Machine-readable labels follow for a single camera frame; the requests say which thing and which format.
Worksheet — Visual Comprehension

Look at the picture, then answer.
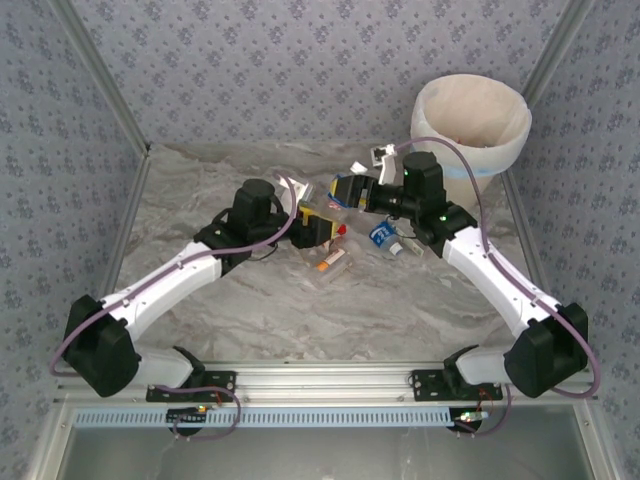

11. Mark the orange label plastic bottle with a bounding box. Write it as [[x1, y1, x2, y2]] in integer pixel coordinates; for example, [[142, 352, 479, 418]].
[[316, 249, 352, 287]]

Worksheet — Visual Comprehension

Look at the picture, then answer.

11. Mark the blue label plastic bottle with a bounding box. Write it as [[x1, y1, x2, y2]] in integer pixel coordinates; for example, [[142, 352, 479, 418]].
[[368, 218, 407, 260]]

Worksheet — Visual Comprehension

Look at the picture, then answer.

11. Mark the beige waste bin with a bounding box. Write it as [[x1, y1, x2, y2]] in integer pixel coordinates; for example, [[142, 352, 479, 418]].
[[405, 144, 506, 211]]

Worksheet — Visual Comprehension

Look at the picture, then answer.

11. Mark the white bin liner bag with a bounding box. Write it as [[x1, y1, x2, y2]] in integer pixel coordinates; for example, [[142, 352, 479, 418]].
[[409, 72, 532, 177]]

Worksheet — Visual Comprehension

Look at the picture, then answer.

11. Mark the grey metal panel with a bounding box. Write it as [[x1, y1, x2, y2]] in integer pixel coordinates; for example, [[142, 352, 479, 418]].
[[29, 402, 616, 480]]

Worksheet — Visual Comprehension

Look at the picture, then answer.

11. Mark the left base circuit board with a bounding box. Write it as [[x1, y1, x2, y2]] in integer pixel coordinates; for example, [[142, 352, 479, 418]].
[[166, 406, 210, 425]]

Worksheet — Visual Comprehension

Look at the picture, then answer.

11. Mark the base circuit board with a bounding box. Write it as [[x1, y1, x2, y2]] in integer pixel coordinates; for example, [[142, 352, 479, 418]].
[[452, 409, 490, 432], [166, 406, 210, 425]]

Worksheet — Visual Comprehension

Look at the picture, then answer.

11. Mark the right base circuit board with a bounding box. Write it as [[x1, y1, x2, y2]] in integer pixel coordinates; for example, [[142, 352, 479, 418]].
[[452, 409, 490, 432]]

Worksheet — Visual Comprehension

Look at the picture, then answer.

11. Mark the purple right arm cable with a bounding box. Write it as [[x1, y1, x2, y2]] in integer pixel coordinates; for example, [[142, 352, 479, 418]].
[[394, 137, 601, 399]]

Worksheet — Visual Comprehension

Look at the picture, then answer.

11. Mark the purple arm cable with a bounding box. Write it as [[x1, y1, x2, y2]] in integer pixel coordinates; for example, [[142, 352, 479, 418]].
[[394, 137, 601, 399], [48, 171, 296, 377]]

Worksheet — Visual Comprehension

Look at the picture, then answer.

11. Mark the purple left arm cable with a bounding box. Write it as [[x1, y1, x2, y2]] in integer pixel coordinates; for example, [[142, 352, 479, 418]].
[[48, 171, 296, 377]]

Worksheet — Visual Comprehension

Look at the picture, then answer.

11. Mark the aluminium table side rail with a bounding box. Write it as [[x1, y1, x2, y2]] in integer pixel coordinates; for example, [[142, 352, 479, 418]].
[[24, 147, 154, 480], [499, 172, 616, 480]]

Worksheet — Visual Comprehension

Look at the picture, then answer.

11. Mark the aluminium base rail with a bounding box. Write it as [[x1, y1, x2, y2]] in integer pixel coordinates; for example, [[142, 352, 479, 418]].
[[54, 362, 600, 405]]

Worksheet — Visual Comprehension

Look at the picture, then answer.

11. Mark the pale blue slotted cable duct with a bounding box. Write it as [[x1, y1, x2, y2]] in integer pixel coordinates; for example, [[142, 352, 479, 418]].
[[72, 405, 484, 430]]

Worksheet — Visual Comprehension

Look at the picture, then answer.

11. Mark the aluminium frame post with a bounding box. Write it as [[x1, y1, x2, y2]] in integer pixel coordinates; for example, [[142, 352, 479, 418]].
[[49, 0, 154, 154], [519, 0, 599, 104]]

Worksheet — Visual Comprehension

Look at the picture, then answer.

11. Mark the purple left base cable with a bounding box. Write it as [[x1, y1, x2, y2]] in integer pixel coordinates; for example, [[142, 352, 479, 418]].
[[147, 384, 244, 444]]

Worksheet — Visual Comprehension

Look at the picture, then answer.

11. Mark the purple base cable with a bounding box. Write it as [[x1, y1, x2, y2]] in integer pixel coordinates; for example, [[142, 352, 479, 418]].
[[452, 384, 514, 437], [147, 384, 244, 444]]

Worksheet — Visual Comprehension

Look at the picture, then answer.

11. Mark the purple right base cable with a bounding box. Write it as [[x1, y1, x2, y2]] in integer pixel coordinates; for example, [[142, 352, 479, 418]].
[[452, 384, 514, 437]]

